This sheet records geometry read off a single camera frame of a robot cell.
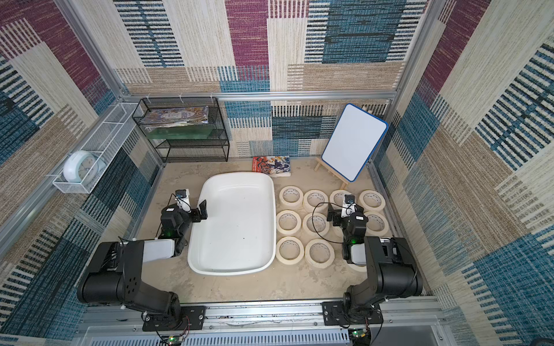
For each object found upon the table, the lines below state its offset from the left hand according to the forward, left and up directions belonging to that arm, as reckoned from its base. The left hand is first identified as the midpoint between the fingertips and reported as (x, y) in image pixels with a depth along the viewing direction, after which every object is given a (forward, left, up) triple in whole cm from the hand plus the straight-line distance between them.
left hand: (193, 201), depth 93 cm
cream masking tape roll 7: (-8, -78, -7) cm, 79 cm away
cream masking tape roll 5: (-6, -41, -10) cm, 42 cm away
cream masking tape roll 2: (+7, -53, -9) cm, 54 cm away
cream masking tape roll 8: (-24, -42, -7) cm, 48 cm away
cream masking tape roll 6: (-7, -52, -8) cm, 53 cm away
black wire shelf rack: (+36, +20, -4) cm, 41 cm away
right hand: (-2, -63, +1) cm, 63 cm away
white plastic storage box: (-12, -19, -10) cm, 25 cm away
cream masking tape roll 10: (-27, -65, -7) cm, 70 cm away
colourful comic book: (+26, -35, -7) cm, 44 cm away
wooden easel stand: (+17, -62, -2) cm, 64 cm away
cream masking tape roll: (+7, -42, -8) cm, 43 cm away
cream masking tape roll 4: (+4, -80, -8) cm, 80 cm away
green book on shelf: (+23, +4, +18) cm, 30 cm away
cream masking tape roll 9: (-20, -52, -9) cm, 57 cm away
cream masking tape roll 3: (+6, -64, -7) cm, 65 cm away
